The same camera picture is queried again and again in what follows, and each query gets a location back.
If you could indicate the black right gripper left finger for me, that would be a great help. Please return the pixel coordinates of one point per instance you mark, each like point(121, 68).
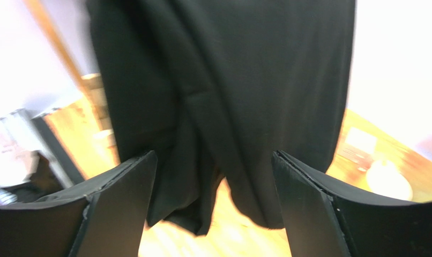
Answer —
point(102, 216)

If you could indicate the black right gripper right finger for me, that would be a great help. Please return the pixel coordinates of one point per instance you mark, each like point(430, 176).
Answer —
point(324, 216)

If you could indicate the plain black trousers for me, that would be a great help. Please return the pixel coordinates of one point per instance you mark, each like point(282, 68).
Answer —
point(215, 87)

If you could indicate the yellow mug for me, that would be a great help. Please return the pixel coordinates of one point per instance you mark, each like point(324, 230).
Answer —
point(384, 178)

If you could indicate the wooden clothes rack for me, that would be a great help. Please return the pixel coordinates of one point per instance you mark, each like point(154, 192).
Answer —
point(63, 23)

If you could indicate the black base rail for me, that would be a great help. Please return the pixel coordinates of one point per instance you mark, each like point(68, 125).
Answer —
point(69, 174)

